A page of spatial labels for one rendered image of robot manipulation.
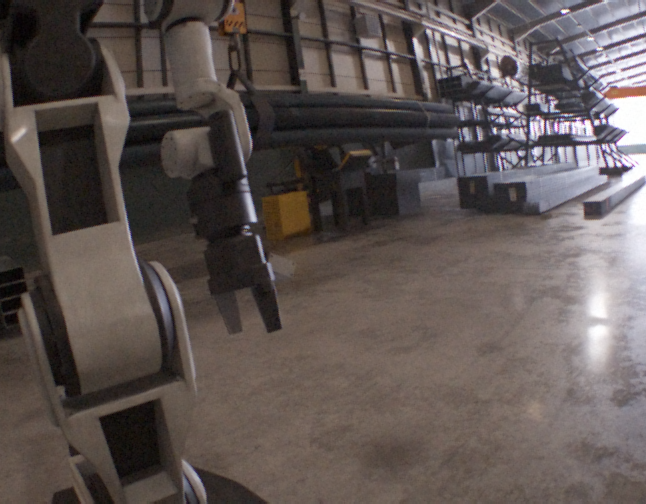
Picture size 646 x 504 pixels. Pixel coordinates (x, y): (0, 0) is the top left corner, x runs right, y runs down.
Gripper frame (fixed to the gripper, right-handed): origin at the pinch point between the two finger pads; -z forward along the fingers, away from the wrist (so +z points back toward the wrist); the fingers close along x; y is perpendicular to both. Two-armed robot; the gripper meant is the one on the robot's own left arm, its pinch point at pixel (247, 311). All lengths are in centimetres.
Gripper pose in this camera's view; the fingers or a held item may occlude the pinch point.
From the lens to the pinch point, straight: 68.2
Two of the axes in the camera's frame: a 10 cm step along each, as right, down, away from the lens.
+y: 7.5, -2.0, 6.3
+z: -2.6, -9.7, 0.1
